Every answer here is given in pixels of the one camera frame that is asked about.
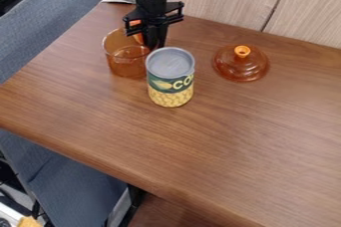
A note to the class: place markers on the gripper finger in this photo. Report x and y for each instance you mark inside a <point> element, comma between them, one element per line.
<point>160,37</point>
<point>150,38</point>

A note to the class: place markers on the orange pot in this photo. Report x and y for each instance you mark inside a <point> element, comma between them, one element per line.
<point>122,56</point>

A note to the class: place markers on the orange pot lid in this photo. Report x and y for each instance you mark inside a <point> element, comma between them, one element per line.
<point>241,63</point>

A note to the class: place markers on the yellow and green can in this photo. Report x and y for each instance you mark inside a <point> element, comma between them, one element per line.
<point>170,78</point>

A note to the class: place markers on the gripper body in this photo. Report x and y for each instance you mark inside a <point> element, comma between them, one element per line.
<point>153,13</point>

